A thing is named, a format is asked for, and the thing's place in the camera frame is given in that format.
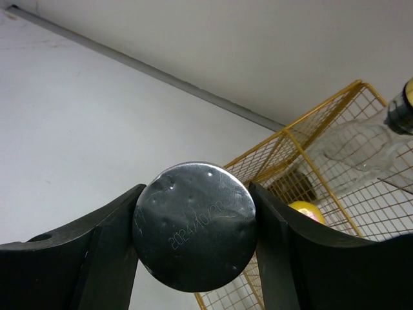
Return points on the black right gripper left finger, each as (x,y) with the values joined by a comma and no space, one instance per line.
(89,263)

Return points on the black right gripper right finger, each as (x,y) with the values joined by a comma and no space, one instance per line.
(306,265)

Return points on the brown sauce bottle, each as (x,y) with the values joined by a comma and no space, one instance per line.
(309,210)

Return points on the spice jar silver lid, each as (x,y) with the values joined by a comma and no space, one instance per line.
(194,227)

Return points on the clear glass oil bottle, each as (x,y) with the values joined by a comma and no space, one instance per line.
(354,153)

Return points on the glass oil bottle dark liquid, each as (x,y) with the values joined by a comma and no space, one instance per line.
(293,186)

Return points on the gold wire basket rack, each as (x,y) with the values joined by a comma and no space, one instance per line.
(377,211)

